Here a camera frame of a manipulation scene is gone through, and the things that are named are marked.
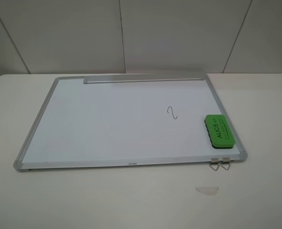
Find green whiteboard eraser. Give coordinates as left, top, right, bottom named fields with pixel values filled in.
left=204, top=114, right=235, bottom=149

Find white aluminium-framed whiteboard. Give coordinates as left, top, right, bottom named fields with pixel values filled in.
left=13, top=72, right=248, bottom=171

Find right metal hanging clip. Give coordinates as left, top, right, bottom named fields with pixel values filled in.
left=221, top=157, right=231, bottom=171

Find clear tape piece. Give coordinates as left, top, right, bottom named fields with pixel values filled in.
left=195, top=187, right=219, bottom=196

